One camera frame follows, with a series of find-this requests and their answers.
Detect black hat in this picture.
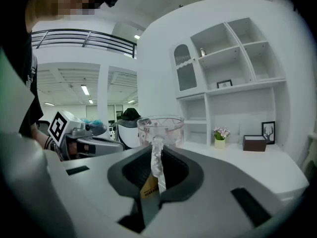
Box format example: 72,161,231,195
121,108,142,121

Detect person's head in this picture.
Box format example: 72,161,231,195
24,0,105,32

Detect clear glass cup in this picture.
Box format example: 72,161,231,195
137,115,185,195

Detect white hutch shelf unit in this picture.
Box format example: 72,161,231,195
169,17,291,149

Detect white ribbed glass cabinet door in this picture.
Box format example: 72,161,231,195
170,43,207,98

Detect person's left forearm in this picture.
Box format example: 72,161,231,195
31,124,54,149

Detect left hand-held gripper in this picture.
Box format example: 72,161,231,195
48,110,126,161

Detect black balcony railing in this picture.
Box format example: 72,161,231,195
31,28,137,59

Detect dark brown box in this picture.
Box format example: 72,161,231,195
242,134,267,152

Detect black deer picture frame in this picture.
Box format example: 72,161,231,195
262,121,276,145

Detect small black picture frame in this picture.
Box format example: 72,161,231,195
216,79,233,89

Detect person's left hand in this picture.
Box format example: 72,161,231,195
66,142,78,159

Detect white robot with black trim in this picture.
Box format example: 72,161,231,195
115,119,141,150

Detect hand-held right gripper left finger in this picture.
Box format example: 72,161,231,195
46,144,163,238

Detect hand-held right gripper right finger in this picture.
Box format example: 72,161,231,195
146,144,284,238

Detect pink flowers in cream pot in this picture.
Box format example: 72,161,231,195
213,126,231,149

